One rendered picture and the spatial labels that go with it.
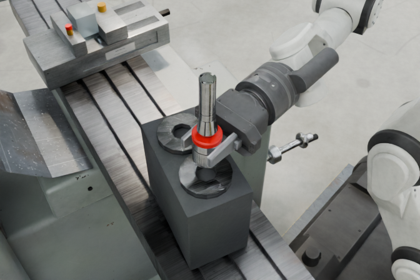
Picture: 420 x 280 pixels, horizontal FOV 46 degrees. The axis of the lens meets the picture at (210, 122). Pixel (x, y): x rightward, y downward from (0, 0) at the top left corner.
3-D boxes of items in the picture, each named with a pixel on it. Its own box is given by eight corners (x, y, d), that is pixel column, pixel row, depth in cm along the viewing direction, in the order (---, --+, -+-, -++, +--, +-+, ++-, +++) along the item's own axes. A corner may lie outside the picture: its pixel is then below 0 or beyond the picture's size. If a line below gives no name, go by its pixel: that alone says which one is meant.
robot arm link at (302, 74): (241, 71, 86) (281, 40, 91) (267, 123, 89) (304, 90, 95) (287, 64, 76) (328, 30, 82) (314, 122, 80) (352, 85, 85)
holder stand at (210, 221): (200, 164, 108) (199, 99, 93) (248, 246, 95) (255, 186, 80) (149, 183, 105) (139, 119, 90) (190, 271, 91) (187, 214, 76)
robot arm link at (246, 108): (193, 90, 77) (242, 54, 83) (194, 130, 84) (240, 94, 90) (255, 132, 71) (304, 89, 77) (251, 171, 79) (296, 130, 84)
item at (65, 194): (171, 70, 158) (169, 41, 149) (229, 142, 138) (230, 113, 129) (16, 131, 141) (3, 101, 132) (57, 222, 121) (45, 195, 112)
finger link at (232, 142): (206, 154, 72) (234, 131, 76) (206, 167, 75) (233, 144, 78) (214, 160, 72) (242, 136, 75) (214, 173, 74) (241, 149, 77)
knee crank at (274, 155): (310, 132, 174) (313, 120, 169) (322, 144, 170) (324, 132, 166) (259, 157, 166) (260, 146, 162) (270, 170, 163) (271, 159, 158)
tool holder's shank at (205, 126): (205, 120, 75) (205, 67, 67) (222, 130, 74) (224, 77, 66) (192, 133, 74) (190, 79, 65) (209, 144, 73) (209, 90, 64)
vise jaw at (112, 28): (104, 9, 135) (101, -4, 132) (129, 37, 127) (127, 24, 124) (83, 16, 133) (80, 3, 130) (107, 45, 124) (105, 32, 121)
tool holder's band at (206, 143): (204, 120, 77) (204, 115, 76) (229, 134, 75) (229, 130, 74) (185, 138, 74) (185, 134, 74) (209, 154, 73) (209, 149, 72)
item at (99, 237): (218, 165, 208) (220, 55, 163) (262, 222, 189) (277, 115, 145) (29, 255, 180) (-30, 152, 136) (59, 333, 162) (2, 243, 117)
